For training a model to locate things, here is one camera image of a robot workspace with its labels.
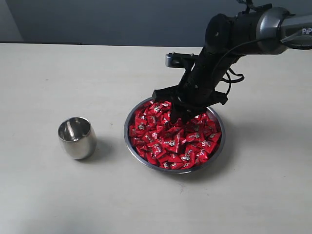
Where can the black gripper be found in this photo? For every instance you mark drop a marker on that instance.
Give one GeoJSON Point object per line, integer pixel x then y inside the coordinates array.
{"type": "Point", "coordinates": [194, 93]}

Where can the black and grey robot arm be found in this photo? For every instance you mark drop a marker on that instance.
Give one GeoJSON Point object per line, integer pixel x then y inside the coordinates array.
{"type": "Point", "coordinates": [261, 30]}

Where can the pile of red wrapped candies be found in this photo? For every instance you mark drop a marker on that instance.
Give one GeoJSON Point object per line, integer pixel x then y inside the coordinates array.
{"type": "Point", "coordinates": [172, 146]}

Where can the stainless steel bowl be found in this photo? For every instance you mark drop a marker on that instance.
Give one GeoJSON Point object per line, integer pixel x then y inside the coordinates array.
{"type": "Point", "coordinates": [215, 154]}

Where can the stainless steel cup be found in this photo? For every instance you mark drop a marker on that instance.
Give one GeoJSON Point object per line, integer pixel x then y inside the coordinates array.
{"type": "Point", "coordinates": [77, 137]}

